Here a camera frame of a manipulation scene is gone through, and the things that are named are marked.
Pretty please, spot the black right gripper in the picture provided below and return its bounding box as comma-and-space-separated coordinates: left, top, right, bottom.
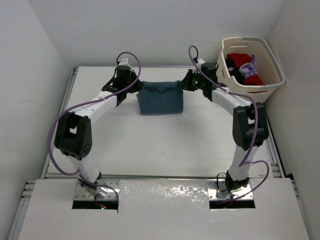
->
178, 69, 207, 91

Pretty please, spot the blue t shirt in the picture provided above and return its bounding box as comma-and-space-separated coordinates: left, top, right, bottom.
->
137, 80, 184, 116

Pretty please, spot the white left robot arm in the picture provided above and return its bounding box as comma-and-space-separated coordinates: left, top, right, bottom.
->
54, 58, 143, 188

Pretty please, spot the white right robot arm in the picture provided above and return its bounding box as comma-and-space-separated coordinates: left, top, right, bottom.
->
180, 58, 269, 193

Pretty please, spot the black garment in basket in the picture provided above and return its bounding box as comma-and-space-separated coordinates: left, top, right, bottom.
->
225, 57, 245, 84

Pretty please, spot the red garment in basket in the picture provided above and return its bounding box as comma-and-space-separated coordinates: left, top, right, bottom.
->
225, 53, 252, 68

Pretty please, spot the lavender garment in basket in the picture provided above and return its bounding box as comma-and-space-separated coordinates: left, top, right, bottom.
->
239, 54, 258, 78

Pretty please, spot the red garment front of basket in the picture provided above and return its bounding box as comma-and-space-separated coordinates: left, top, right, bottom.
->
243, 74, 264, 86

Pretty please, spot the cream perforated laundry basket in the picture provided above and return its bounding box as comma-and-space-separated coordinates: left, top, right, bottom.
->
216, 37, 285, 103

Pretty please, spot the white front cover panel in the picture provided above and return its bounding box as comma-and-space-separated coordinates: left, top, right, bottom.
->
19, 178, 309, 240

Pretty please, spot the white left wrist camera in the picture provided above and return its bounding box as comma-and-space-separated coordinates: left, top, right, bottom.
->
118, 57, 130, 66

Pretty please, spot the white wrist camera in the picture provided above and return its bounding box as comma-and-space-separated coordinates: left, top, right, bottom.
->
194, 58, 206, 68
118, 57, 130, 66

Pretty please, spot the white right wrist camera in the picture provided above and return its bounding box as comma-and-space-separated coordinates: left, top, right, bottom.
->
194, 58, 206, 68

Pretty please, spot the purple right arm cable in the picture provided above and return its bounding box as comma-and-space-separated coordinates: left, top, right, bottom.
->
187, 44, 270, 201

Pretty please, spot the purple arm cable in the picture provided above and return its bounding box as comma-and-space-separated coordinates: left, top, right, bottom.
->
187, 44, 270, 201
47, 51, 141, 201

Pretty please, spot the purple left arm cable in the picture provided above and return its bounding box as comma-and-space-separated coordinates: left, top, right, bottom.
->
47, 51, 141, 201

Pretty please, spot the aluminium table edge rail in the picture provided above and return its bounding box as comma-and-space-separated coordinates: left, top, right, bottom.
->
40, 66, 79, 179

